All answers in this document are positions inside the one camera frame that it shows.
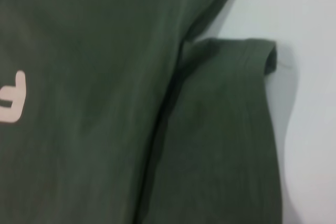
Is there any dark green printed T-shirt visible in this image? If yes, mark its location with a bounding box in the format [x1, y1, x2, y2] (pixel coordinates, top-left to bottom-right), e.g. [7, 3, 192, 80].
[0, 0, 279, 224]

